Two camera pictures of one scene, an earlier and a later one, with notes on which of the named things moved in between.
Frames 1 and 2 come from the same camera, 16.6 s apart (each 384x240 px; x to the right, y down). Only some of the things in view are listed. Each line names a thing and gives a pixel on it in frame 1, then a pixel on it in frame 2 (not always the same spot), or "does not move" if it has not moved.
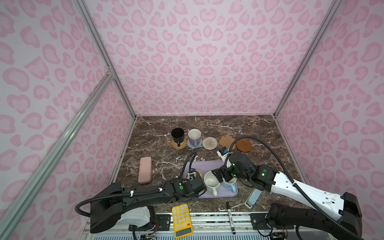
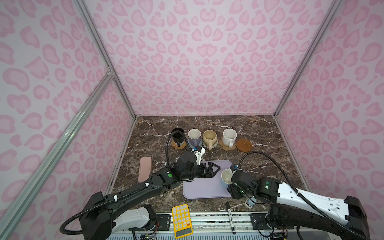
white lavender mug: [194, 137] does not move
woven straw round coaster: [182, 145] does not move
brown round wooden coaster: [244, 145] does not move
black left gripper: [196, 198] -> [204, 174]
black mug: [178, 135] does not move
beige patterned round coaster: [210, 143] does not move
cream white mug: [211, 182] -> [229, 136]
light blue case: [252, 198] does not move
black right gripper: [223, 170] -> [231, 189]
